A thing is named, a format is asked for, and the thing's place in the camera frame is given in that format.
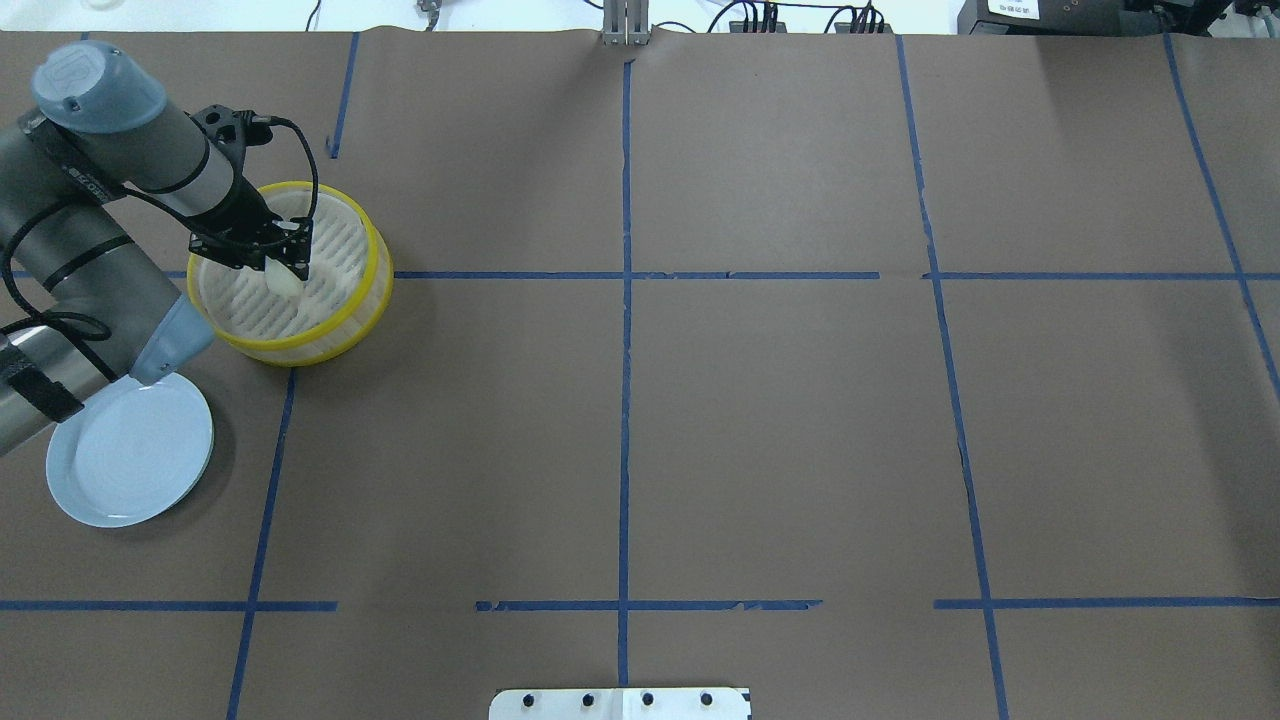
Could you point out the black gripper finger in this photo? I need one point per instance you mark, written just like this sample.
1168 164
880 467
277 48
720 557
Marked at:
258 255
295 246

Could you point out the black equipment box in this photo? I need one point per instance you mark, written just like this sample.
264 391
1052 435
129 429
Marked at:
1063 18

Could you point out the yellow rimmed bamboo steamer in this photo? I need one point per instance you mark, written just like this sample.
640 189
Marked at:
347 290

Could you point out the light blue plate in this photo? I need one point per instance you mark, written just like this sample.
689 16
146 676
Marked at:
132 453

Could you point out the aluminium frame post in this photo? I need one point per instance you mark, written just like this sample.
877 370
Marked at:
626 22

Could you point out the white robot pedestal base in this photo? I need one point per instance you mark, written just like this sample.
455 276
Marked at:
623 703

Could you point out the white steamed bun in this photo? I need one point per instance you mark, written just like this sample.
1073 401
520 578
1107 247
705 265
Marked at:
281 281

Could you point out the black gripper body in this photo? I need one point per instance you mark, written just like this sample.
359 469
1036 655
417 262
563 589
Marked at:
243 212

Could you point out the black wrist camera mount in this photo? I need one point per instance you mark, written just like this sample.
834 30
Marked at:
233 132

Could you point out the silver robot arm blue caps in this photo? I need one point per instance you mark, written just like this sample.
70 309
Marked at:
94 307

